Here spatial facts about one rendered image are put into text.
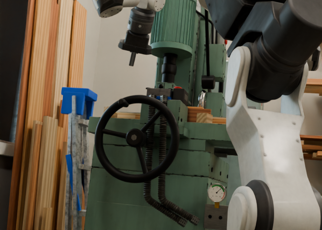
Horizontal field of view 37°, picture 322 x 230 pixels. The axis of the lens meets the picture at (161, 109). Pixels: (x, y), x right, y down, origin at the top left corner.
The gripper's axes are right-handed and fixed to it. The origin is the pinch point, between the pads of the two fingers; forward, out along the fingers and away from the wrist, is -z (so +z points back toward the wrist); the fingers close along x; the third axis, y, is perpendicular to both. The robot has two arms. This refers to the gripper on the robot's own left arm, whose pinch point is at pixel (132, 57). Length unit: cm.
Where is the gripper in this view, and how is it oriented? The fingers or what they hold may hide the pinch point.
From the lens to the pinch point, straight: 181.4
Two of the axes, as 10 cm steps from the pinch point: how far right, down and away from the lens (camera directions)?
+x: 9.7, 2.1, 1.0
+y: 0.0, -4.2, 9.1
